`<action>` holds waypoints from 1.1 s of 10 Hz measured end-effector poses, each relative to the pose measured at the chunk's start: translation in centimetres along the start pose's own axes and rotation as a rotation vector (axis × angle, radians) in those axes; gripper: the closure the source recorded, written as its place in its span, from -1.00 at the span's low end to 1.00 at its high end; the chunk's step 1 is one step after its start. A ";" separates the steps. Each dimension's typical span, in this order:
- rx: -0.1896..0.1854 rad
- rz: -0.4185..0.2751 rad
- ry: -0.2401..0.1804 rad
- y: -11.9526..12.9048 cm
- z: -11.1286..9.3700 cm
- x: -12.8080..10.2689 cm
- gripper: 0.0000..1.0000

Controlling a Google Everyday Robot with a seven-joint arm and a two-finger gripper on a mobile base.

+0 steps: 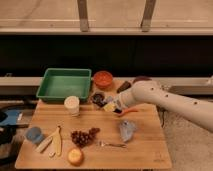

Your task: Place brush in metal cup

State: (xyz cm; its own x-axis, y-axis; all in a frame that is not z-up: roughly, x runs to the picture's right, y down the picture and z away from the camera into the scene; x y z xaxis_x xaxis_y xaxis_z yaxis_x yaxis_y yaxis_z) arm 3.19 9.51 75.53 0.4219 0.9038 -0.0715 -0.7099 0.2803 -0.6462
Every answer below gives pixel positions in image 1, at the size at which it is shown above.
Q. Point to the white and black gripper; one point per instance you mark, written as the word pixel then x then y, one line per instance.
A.
pixel 106 103

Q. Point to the orange handled brush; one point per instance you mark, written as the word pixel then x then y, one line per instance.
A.
pixel 126 111

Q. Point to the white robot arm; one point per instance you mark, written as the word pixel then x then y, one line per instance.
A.
pixel 196 111

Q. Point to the white metal cup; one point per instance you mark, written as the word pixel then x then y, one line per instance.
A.
pixel 72 104

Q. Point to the blue plastic cup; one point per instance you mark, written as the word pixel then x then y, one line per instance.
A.
pixel 34 135

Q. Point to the dark brown eggplant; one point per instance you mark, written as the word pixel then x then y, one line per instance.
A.
pixel 124 86

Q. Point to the orange bowl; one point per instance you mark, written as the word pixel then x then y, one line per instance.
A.
pixel 103 79

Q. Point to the dark red plate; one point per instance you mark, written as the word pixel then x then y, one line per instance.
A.
pixel 141 78

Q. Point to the silver fork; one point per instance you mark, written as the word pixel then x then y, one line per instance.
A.
pixel 102 144

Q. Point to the wooden board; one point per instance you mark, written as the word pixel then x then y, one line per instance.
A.
pixel 147 149

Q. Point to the bunch of red grapes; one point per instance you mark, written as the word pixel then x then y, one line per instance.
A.
pixel 82 139

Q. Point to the green plastic tray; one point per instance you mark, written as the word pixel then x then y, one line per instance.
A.
pixel 59 83

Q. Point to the yellow apple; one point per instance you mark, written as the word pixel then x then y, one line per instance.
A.
pixel 75 156

